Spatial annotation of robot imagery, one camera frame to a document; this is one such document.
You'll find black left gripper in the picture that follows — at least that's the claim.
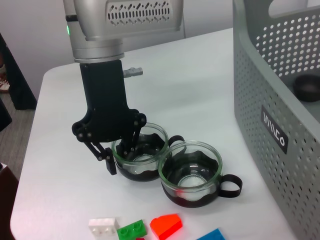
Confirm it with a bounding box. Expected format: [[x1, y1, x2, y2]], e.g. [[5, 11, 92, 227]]
[[71, 60, 148, 177]]

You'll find glass teacup black sleeve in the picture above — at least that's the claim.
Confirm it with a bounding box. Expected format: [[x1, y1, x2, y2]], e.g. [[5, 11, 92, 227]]
[[157, 140, 244, 209], [110, 121, 186, 182]]

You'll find bright red curved block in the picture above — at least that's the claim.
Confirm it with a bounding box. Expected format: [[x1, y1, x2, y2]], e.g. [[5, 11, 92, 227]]
[[149, 212, 184, 240]]

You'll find blue square plate block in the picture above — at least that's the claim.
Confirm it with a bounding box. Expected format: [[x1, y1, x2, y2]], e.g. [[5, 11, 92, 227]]
[[196, 227, 230, 240]]

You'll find grey perforated plastic storage bin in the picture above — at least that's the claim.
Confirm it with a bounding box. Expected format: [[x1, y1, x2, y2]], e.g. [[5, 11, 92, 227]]
[[232, 0, 320, 240]]

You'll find white toy brick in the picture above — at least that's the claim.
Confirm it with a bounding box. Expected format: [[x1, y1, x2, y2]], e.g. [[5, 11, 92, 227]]
[[88, 217, 119, 237]]

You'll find green toy brick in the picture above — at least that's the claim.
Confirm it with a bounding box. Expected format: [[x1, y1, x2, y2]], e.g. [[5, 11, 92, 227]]
[[116, 219, 148, 240]]

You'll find brown cabinet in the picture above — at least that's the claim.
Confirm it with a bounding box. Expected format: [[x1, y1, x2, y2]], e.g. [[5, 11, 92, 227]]
[[0, 162, 20, 240]]

